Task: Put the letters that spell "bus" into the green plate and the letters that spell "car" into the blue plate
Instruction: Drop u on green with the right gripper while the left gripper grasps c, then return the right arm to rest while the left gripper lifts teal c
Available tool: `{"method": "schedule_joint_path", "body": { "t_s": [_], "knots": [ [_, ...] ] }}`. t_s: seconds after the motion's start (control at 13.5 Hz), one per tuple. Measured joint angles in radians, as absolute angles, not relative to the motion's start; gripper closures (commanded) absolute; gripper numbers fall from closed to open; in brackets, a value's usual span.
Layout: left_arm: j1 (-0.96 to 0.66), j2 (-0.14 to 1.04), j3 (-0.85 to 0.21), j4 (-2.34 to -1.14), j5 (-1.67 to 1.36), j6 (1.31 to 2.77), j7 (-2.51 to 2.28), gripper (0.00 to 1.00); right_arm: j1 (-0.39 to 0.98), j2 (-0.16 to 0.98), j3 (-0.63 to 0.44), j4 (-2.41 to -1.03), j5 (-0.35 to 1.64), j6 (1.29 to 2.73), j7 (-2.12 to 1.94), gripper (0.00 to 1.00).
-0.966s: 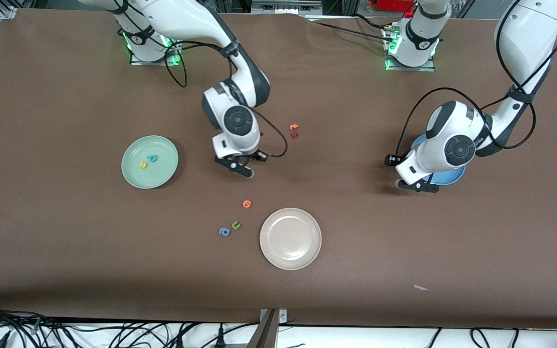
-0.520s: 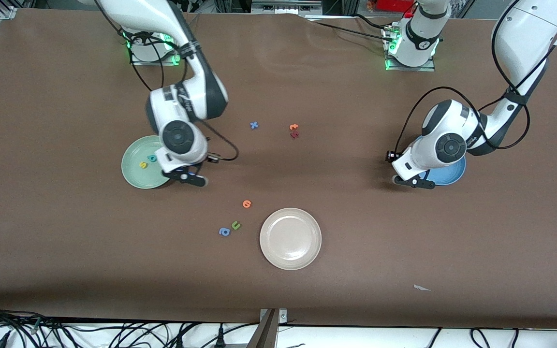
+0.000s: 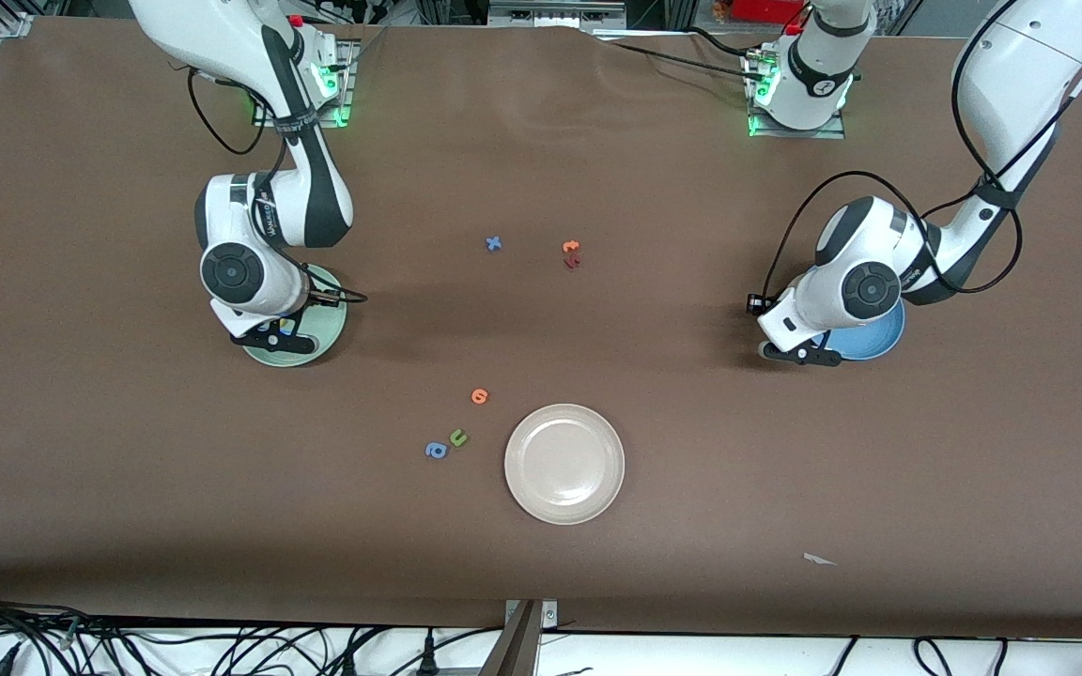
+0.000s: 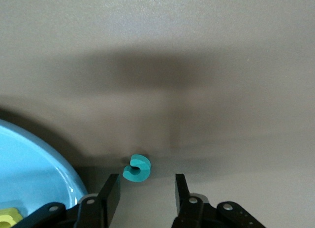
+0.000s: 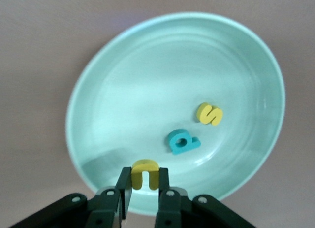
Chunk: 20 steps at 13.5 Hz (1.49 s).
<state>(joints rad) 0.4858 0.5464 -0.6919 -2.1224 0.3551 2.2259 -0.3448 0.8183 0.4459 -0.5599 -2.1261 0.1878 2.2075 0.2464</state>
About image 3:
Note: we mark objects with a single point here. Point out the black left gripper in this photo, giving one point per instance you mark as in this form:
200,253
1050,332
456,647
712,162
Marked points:
756,308

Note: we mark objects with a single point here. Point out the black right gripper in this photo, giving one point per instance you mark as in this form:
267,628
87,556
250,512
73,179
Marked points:
301,314

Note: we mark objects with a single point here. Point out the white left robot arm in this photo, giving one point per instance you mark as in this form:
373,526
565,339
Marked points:
856,239

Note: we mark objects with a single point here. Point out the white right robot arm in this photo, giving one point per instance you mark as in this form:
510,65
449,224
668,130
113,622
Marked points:
316,197

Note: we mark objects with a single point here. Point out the light green round plate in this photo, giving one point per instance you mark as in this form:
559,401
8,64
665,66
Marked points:
325,333

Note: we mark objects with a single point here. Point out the blue round plate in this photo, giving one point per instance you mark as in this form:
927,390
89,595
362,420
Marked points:
879,343

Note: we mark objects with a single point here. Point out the blue foam letter a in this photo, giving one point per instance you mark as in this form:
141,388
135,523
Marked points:
440,454

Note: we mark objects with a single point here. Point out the green foam letter u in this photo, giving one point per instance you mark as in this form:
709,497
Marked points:
461,441

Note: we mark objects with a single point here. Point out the beige round plate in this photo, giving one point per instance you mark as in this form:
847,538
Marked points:
564,464

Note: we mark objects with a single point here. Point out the white paper scrap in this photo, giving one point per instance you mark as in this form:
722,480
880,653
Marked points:
818,560

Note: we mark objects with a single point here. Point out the red box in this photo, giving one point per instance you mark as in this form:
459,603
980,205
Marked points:
766,9

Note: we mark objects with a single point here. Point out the silver metal box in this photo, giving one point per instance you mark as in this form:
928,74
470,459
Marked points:
555,14

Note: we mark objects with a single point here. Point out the black power plug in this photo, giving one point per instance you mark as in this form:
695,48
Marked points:
348,664
428,654

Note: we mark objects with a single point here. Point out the grey metal beam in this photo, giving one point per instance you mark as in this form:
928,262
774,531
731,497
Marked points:
515,648

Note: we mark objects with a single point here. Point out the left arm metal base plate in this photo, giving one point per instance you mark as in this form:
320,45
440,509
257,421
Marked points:
799,134

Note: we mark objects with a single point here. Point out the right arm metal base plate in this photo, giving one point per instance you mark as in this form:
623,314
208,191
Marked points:
347,75

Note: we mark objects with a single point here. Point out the silver metal table bracket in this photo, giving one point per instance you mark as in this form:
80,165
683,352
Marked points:
548,612

